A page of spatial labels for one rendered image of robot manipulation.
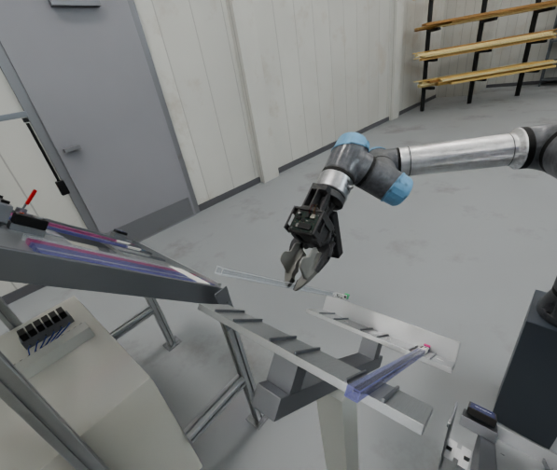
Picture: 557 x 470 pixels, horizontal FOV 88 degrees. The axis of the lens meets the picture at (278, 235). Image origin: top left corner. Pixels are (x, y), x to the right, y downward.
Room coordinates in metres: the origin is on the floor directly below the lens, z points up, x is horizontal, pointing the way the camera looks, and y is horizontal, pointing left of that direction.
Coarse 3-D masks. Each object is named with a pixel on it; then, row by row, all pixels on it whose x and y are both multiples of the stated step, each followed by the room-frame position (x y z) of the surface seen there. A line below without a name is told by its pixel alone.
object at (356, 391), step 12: (420, 348) 0.40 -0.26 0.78; (396, 360) 0.28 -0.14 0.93; (408, 360) 0.30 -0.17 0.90; (372, 372) 0.22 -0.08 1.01; (384, 372) 0.22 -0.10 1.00; (396, 372) 0.24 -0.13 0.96; (348, 384) 0.17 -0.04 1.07; (360, 384) 0.18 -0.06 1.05; (372, 384) 0.18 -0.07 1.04; (348, 396) 0.16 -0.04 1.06; (360, 396) 0.16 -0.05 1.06
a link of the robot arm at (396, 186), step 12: (372, 168) 0.59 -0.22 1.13; (384, 168) 0.59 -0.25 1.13; (396, 168) 0.62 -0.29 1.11; (372, 180) 0.59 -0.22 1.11; (384, 180) 0.58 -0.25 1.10; (396, 180) 0.58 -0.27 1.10; (408, 180) 0.59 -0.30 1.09; (372, 192) 0.59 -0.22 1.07; (384, 192) 0.58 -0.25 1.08; (396, 192) 0.57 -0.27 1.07; (408, 192) 0.57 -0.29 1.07; (396, 204) 0.58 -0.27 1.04
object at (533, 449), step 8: (504, 432) 0.25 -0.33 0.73; (512, 432) 0.24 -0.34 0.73; (504, 440) 0.24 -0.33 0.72; (512, 440) 0.23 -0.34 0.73; (520, 440) 0.23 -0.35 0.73; (528, 440) 0.23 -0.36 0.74; (520, 448) 0.22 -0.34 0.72; (528, 448) 0.22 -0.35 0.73; (536, 448) 0.22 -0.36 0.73; (544, 448) 0.21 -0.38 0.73; (536, 456) 0.21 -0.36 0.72; (544, 456) 0.21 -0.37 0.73; (552, 456) 0.20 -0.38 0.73; (552, 464) 0.19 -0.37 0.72
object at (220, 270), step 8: (216, 272) 0.34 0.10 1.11; (224, 272) 0.34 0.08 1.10; (232, 272) 0.35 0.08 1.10; (240, 272) 0.36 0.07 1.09; (248, 272) 0.39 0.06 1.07; (248, 280) 0.37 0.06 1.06; (256, 280) 0.38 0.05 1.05; (264, 280) 0.39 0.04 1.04; (272, 280) 0.41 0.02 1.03; (280, 280) 0.43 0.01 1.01; (304, 288) 0.47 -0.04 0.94; (312, 288) 0.49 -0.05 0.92; (336, 296) 0.56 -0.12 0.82
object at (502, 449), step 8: (496, 440) 0.24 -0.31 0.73; (496, 448) 0.22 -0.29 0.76; (504, 448) 0.22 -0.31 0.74; (512, 448) 0.23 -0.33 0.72; (496, 456) 0.19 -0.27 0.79; (504, 456) 0.20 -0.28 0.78; (512, 456) 0.20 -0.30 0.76; (520, 456) 0.21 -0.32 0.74; (528, 456) 0.21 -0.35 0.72; (504, 464) 0.18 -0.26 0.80; (512, 464) 0.18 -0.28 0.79; (520, 464) 0.19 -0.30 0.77; (528, 464) 0.19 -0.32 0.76; (536, 464) 0.19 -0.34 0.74; (544, 464) 0.19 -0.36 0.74
